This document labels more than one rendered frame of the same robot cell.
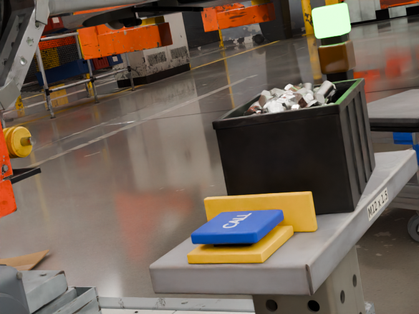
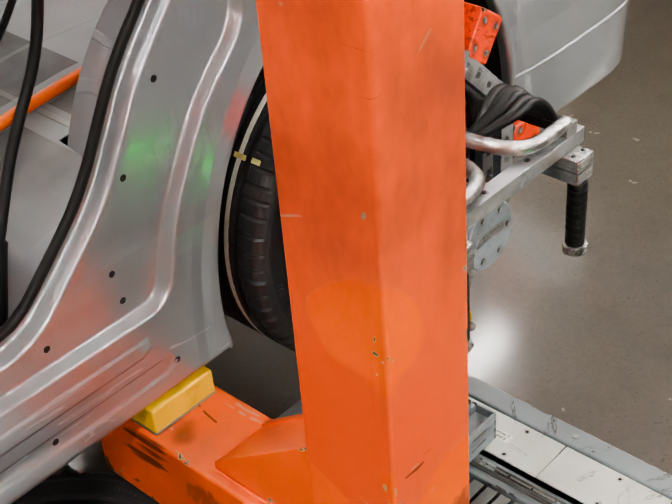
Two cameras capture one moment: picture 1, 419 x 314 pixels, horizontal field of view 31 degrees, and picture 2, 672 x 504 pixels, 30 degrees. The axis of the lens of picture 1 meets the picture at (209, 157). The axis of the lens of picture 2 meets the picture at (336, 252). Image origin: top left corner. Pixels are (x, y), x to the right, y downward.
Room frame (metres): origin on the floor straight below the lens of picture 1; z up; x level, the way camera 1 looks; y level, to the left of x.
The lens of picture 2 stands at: (-0.51, 0.06, 2.08)
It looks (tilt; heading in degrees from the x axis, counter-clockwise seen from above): 35 degrees down; 15
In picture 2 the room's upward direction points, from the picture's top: 5 degrees counter-clockwise
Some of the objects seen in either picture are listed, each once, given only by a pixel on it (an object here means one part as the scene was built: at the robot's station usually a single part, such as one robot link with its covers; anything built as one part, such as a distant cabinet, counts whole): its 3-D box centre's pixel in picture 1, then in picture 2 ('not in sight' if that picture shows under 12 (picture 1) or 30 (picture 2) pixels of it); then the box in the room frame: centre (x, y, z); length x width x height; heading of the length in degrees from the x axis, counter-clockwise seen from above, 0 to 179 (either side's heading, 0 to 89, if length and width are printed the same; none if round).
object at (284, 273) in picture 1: (304, 210); not in sight; (0.87, -0.10, 0.44); 0.43 x 0.17 x 0.03; 151
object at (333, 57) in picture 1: (337, 57); not in sight; (1.04, -0.20, 0.59); 0.04 x 0.04 x 0.04; 61
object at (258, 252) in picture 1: (241, 243); not in sight; (0.72, -0.01, 0.45); 0.08 x 0.08 x 0.01; 61
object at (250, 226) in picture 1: (239, 231); not in sight; (0.72, -0.01, 0.47); 0.07 x 0.07 x 0.02; 61
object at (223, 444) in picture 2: not in sight; (230, 435); (0.87, 0.63, 0.69); 0.52 x 0.17 x 0.35; 61
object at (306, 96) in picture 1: (300, 140); not in sight; (0.89, -0.11, 0.51); 0.20 x 0.14 x 0.13; 159
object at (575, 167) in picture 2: not in sight; (563, 160); (1.38, 0.15, 0.93); 0.09 x 0.05 x 0.05; 61
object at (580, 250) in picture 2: not in sight; (576, 213); (1.36, 0.13, 0.83); 0.04 x 0.04 x 0.16
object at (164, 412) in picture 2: not in sight; (158, 385); (0.95, 0.78, 0.71); 0.14 x 0.14 x 0.05; 61
